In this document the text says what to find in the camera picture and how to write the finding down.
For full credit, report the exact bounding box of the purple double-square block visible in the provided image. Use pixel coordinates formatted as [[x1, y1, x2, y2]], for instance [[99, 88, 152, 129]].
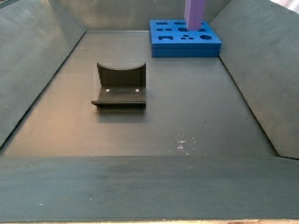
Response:
[[184, 0, 206, 31]]

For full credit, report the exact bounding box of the blue foam shape board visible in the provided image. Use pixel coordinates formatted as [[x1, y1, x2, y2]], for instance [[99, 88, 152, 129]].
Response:
[[150, 19, 222, 58]]

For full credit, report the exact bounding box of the black curved holder stand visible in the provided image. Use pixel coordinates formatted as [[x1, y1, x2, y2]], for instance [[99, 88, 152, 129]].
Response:
[[91, 64, 146, 107]]

